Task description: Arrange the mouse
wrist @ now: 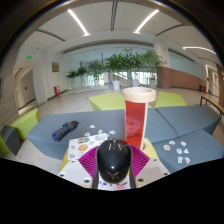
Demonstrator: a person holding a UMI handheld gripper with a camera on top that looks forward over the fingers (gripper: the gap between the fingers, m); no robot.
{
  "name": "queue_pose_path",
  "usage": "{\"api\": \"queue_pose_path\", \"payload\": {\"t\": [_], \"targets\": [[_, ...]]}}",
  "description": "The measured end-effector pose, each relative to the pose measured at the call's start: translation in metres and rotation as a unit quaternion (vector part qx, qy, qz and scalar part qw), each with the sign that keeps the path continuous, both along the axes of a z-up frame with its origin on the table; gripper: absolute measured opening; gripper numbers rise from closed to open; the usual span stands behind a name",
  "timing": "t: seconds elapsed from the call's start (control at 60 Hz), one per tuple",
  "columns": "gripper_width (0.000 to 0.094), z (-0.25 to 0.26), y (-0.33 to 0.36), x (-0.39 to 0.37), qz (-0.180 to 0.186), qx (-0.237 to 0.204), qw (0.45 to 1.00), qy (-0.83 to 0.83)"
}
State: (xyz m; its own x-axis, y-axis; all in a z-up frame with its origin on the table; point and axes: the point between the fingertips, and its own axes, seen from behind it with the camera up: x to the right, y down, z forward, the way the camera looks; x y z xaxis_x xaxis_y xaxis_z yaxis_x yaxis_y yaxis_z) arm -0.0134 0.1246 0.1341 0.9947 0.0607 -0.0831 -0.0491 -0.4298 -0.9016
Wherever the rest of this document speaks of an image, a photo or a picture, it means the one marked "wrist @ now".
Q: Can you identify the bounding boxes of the wooden bench with black frame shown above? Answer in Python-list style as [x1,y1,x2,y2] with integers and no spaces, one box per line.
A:
[199,94,224,116]

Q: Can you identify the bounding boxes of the framed wall notice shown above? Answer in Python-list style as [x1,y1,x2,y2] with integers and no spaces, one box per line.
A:
[51,61,61,73]

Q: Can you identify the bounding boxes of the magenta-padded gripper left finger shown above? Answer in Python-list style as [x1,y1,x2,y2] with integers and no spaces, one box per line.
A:
[57,143,101,190]

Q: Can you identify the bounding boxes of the row of potted plants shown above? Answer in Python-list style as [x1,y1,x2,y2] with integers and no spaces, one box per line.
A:
[65,48,165,90]

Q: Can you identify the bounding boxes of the long grey sofa module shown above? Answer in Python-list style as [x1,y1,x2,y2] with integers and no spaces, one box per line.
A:
[27,109,127,160]

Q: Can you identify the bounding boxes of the black computer mouse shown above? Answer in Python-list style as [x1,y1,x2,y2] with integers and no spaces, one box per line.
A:
[96,138,132,184]

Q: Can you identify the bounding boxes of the scattered small paper stickers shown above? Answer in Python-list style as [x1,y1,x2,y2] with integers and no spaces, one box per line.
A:
[83,124,117,138]
[163,139,192,165]

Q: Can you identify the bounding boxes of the white sticker sheet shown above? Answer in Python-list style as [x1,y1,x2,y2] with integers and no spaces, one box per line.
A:
[67,133,110,161]

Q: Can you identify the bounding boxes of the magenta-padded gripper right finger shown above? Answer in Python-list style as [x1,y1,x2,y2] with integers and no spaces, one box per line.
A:
[128,143,171,190]

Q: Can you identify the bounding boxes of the red fire extinguisher box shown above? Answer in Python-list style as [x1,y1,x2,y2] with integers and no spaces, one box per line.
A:
[53,85,61,98]

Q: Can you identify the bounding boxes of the ceiling strip lights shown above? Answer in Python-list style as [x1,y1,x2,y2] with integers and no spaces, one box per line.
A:
[66,8,218,56]

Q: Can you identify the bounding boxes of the dark grey cube seat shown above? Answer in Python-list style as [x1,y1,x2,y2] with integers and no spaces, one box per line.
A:
[0,125,22,156]

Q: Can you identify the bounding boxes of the red prism with wooden ends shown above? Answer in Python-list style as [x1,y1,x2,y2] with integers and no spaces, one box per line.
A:
[121,86,158,152]

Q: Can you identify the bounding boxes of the lime green sofa module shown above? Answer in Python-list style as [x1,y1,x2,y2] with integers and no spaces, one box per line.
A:
[88,92,126,112]
[153,91,188,109]
[0,107,41,156]

